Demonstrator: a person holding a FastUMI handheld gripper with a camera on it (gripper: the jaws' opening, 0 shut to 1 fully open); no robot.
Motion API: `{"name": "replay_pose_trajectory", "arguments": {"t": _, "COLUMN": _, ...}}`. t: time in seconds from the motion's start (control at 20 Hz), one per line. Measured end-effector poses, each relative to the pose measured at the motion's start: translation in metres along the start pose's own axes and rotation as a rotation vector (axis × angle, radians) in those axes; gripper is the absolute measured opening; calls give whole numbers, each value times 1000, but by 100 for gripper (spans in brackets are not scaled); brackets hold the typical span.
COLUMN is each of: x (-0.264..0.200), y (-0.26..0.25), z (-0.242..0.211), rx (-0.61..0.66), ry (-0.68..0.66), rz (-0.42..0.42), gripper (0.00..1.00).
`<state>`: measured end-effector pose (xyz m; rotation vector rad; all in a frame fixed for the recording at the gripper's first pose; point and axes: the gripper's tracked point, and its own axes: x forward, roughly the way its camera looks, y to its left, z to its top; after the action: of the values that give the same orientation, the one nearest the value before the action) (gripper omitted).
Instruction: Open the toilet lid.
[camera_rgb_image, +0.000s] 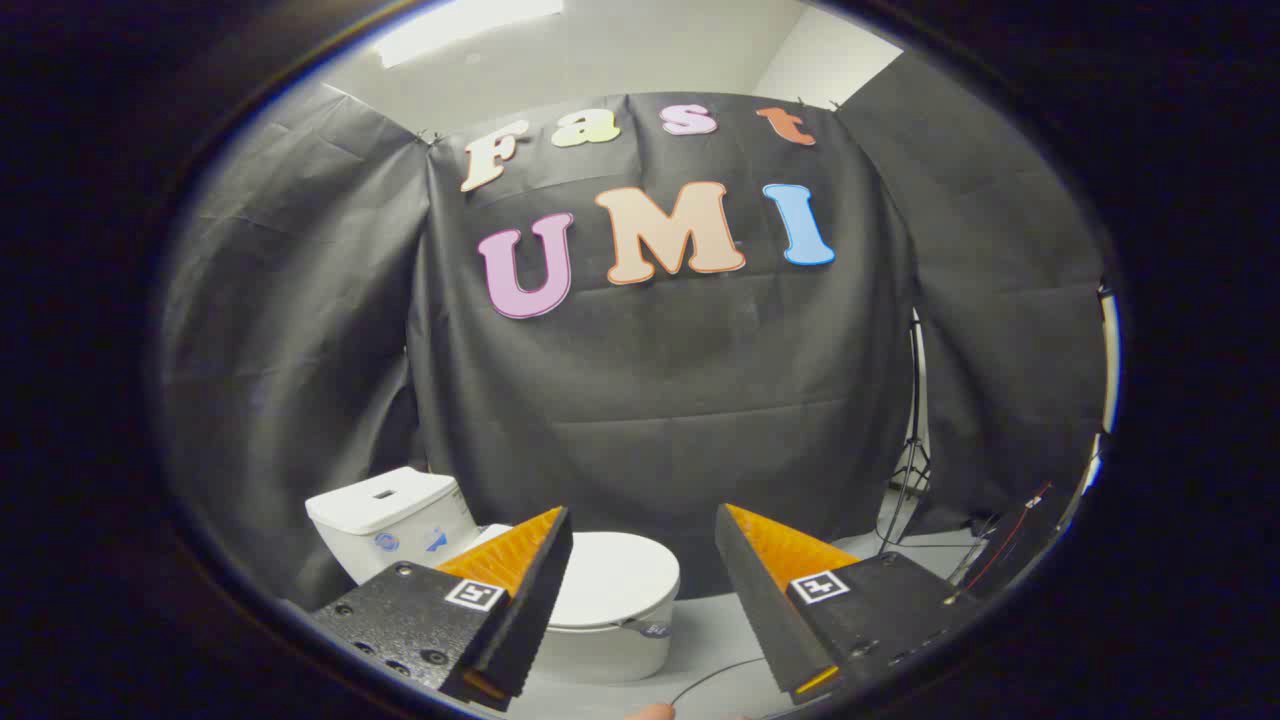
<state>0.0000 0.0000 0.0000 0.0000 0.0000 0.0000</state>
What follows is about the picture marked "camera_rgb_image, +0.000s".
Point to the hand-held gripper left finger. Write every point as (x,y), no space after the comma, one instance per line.
(535,600)

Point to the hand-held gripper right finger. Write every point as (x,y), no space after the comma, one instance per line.
(755,600)

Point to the white toilet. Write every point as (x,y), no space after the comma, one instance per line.
(390,520)

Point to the black backdrop cloth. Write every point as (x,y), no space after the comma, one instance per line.
(650,380)

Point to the black tripod stand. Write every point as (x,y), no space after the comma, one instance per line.
(917,400)

